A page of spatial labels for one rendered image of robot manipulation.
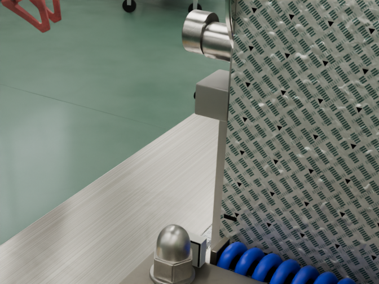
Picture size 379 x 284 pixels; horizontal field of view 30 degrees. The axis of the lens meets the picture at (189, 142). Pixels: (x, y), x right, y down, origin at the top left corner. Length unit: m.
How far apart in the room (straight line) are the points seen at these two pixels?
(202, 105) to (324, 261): 0.19
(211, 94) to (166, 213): 0.29
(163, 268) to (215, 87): 0.19
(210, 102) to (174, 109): 2.89
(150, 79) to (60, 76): 0.50
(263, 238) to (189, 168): 0.43
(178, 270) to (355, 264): 0.14
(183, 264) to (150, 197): 0.39
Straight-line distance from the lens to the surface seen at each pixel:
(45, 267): 0.81
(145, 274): 0.58
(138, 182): 0.97
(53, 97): 3.69
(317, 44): 0.52
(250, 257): 0.58
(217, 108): 0.66
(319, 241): 0.58
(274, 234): 0.60
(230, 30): 0.54
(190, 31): 0.65
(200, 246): 0.57
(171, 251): 0.55
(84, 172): 2.93
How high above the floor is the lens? 1.37
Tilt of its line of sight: 25 degrees down
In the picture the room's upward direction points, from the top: 3 degrees clockwise
